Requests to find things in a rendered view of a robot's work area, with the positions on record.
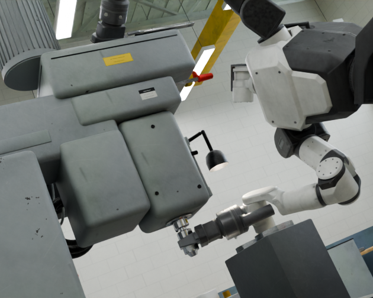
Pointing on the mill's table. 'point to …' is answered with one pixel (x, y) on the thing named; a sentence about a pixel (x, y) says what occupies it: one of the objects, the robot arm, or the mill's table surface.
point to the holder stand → (286, 265)
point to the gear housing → (128, 101)
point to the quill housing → (164, 168)
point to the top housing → (115, 64)
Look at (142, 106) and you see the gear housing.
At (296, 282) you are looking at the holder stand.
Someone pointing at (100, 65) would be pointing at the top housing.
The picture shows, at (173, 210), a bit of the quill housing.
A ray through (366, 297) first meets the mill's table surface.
